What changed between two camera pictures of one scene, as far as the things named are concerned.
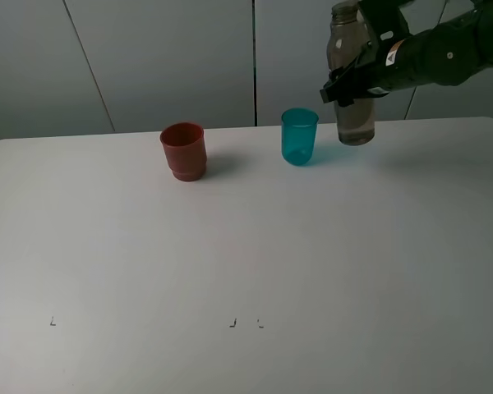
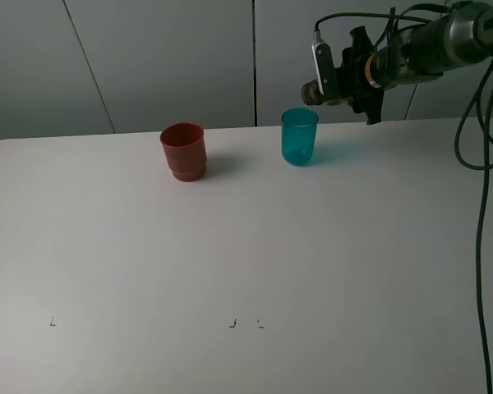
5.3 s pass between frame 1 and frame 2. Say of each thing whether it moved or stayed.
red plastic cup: stayed
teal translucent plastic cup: stayed
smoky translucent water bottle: moved
